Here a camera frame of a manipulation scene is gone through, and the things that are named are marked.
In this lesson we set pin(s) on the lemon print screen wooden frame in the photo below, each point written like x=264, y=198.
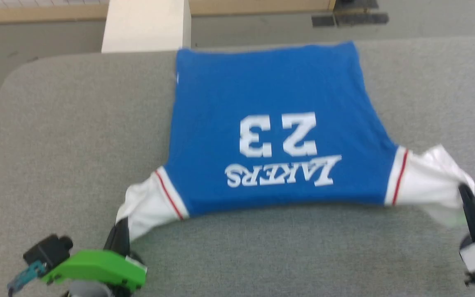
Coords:
x=35, y=12

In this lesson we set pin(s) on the blue basketball jersey white trim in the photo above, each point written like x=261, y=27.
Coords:
x=274, y=103

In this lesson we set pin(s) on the white rectangular box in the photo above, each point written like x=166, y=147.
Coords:
x=146, y=24

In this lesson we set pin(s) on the long black tape patch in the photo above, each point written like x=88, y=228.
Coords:
x=361, y=19

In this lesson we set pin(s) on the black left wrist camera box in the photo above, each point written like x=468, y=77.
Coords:
x=50, y=249

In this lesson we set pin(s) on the black tape patch under foot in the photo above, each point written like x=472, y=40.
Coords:
x=357, y=4

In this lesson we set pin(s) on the grey fabric sofa cushion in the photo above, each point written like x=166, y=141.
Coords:
x=76, y=144

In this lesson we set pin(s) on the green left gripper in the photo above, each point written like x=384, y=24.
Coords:
x=97, y=268

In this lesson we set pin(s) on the small square black tape patch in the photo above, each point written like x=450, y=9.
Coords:
x=323, y=21

